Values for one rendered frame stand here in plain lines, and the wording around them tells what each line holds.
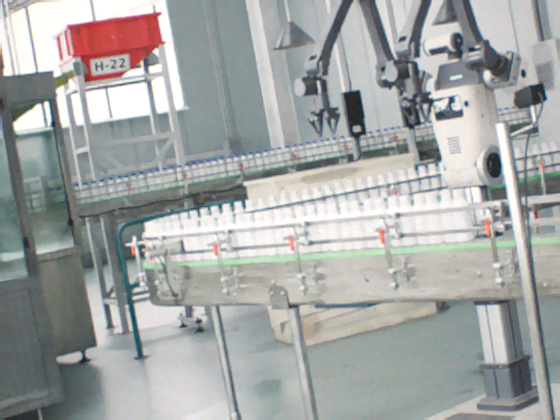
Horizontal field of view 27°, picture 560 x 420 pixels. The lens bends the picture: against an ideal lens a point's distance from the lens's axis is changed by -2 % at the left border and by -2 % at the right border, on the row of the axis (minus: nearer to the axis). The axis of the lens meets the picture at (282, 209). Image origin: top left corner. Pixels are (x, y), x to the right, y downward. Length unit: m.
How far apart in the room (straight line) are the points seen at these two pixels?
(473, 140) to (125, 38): 6.76
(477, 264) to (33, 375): 3.90
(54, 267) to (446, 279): 5.85
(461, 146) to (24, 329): 3.38
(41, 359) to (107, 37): 4.43
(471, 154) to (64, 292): 5.40
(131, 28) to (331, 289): 6.97
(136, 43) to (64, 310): 2.78
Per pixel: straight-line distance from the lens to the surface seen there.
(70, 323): 9.38
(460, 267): 3.75
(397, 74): 3.97
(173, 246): 4.87
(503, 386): 4.62
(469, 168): 4.48
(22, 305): 7.05
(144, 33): 10.94
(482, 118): 4.47
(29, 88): 9.34
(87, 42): 10.78
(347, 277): 4.12
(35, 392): 7.10
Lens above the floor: 1.39
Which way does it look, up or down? 3 degrees down
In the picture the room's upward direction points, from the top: 10 degrees counter-clockwise
